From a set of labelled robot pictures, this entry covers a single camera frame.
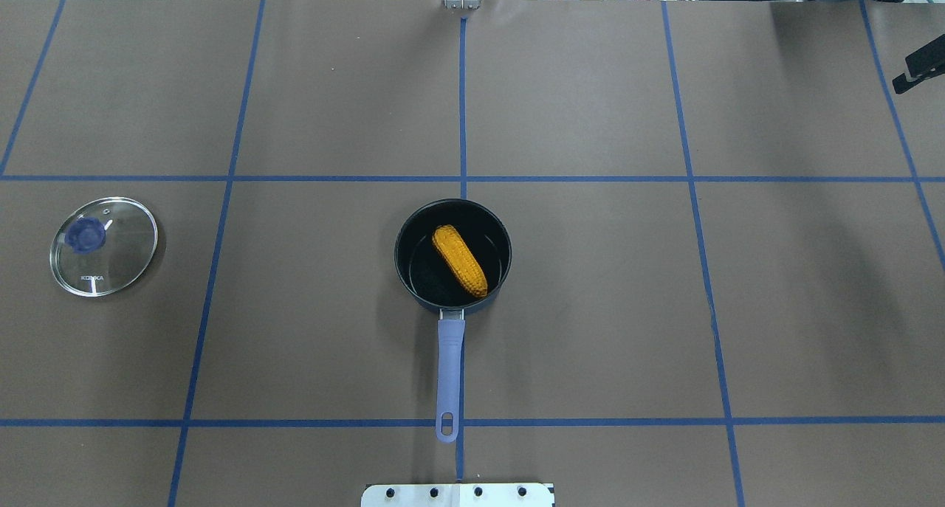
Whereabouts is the yellow corn cob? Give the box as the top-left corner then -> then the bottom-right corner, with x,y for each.
432,224 -> 489,299

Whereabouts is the dark blue saucepan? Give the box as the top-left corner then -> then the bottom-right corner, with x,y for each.
393,199 -> 511,444

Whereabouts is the glass pot lid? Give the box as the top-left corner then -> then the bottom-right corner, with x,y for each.
49,196 -> 159,297

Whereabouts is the brown paper table cover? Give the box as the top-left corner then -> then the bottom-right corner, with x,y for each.
2,0 -> 943,506

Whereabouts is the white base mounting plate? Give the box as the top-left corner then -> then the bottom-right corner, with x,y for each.
360,483 -> 556,506

